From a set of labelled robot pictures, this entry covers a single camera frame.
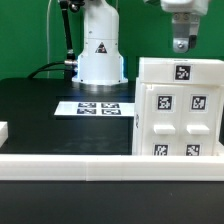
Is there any white cabinet body box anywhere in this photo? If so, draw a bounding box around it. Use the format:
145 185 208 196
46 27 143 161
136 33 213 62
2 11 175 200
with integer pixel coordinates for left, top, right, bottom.
132 83 222 156

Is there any black cable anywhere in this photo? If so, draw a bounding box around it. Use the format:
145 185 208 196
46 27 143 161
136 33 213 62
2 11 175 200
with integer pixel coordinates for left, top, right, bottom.
27 61 73 80

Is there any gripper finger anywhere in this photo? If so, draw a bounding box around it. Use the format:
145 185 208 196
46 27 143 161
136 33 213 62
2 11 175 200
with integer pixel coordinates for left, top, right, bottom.
172 12 190 53
188 13 200 49

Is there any white fence frame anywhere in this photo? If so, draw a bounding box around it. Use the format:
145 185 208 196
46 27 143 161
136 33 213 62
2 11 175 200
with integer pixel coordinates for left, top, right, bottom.
0 120 224 183

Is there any white cabinet top block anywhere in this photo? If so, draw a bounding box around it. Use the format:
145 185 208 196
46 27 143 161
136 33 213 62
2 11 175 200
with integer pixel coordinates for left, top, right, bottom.
139 57 224 85

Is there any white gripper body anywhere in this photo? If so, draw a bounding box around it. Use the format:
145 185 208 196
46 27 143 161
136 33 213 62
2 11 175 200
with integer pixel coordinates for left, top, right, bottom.
161 0 209 15

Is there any white marker sheet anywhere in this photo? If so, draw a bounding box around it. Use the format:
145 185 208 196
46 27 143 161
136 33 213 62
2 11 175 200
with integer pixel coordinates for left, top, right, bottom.
54 101 134 117

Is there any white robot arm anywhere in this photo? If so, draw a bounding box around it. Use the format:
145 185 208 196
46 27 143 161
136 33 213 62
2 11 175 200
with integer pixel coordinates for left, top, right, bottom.
72 0 210 86

